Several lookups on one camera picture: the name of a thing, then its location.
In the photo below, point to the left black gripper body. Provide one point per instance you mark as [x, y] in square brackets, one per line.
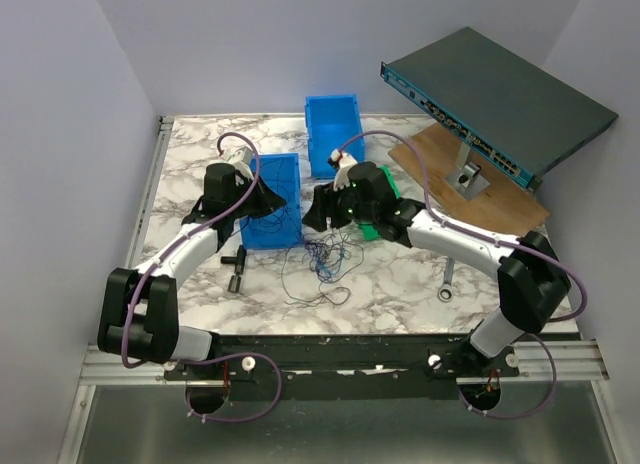
[241, 190]

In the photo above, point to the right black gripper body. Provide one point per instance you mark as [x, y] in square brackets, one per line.
[346, 210]

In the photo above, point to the green bin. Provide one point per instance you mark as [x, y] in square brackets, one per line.
[369, 233]

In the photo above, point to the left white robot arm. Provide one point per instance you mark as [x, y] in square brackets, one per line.
[139, 319]

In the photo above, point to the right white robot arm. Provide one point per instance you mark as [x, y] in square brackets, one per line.
[531, 283]

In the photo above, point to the near blue bin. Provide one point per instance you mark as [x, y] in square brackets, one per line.
[281, 229]

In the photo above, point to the blue bin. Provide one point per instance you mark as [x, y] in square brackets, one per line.
[330, 120]
[281, 229]

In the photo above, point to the far blue bin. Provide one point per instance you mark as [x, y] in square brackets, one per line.
[330, 120]

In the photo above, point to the black socket tool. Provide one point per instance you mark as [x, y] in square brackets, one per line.
[238, 261]

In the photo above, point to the ratchet wrench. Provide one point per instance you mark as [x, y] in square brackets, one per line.
[445, 292]

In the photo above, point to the wooden board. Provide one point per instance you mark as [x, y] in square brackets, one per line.
[502, 207]

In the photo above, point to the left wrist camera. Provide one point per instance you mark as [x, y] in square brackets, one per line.
[241, 159]

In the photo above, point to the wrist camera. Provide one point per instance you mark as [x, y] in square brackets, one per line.
[341, 162]
[241, 159]

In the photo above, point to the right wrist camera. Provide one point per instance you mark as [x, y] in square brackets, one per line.
[341, 162]

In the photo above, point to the metal stand bracket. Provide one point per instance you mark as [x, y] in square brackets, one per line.
[466, 178]

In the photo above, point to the network switch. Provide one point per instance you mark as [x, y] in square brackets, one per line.
[514, 114]

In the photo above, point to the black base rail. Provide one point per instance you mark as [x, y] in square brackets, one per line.
[343, 367]

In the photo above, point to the aluminium frame rail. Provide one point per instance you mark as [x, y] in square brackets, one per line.
[149, 191]

